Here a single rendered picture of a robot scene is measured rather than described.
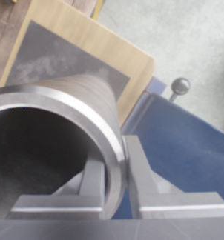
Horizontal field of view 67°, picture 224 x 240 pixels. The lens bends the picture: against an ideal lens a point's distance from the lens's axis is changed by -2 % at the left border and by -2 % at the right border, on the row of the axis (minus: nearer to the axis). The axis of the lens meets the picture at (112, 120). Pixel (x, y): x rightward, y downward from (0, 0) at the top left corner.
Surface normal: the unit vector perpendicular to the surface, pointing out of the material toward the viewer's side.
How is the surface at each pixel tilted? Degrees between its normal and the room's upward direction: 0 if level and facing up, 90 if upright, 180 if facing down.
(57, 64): 0
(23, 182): 90
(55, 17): 0
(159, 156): 59
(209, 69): 0
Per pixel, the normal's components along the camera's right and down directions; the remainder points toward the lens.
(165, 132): -0.74, -0.26
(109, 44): 0.01, 0.28
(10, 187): 0.77, -0.61
